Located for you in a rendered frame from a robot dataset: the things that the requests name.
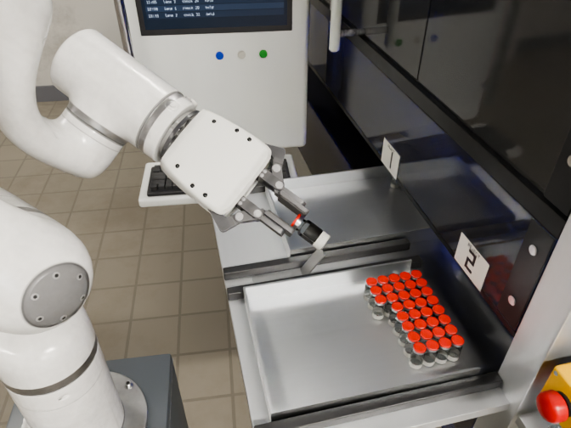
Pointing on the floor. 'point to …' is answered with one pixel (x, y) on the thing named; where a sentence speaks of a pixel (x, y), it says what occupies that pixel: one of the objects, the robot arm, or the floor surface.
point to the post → (538, 340)
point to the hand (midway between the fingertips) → (285, 214)
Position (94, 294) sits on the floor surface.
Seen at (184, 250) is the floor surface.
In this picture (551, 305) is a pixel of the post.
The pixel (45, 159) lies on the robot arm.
